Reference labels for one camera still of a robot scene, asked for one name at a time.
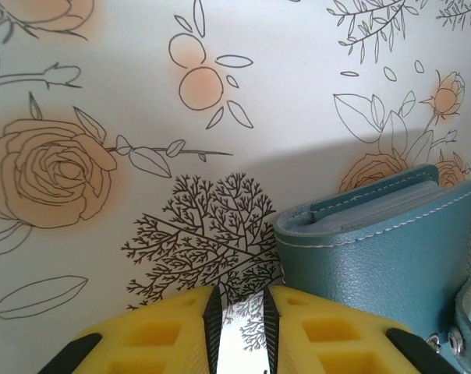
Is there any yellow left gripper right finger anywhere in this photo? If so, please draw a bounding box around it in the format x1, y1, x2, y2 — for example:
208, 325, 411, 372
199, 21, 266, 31
262, 285, 471, 374

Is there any teal leather card holder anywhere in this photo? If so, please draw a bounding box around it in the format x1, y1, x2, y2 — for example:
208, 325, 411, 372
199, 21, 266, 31
272, 163, 471, 373

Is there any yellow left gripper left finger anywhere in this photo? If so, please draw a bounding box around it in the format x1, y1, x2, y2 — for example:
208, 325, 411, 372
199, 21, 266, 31
40, 285, 223, 374

